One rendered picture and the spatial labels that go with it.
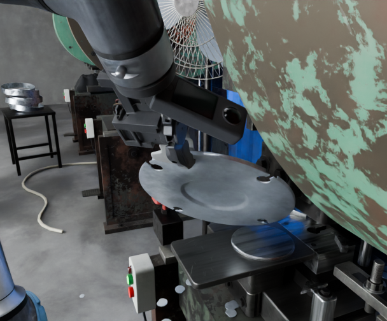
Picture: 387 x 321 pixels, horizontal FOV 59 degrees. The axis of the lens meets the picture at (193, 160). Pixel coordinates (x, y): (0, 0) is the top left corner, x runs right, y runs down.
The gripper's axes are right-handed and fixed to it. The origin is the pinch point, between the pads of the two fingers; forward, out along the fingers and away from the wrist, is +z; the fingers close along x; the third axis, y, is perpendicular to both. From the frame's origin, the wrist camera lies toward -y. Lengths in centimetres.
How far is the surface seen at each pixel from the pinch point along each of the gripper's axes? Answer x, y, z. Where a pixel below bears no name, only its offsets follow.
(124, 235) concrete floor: -25, 81, 152
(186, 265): 12.8, 1.5, 15.8
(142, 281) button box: 13.9, 17.7, 39.6
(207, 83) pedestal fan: -72, 22, 62
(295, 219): -4.7, -17.1, 30.8
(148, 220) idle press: -41, 72, 162
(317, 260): 5.8, -21.5, 23.5
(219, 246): 7.2, -2.9, 20.7
